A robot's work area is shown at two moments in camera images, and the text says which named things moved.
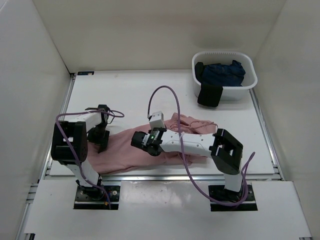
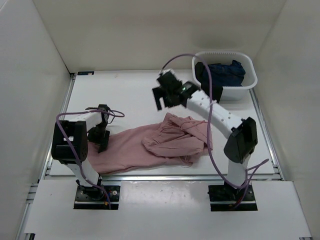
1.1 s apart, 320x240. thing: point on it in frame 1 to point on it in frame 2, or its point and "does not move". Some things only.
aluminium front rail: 165,178 does not move
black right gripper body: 150,132 to 167,102
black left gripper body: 98,135 does not move
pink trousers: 120,155 does not move
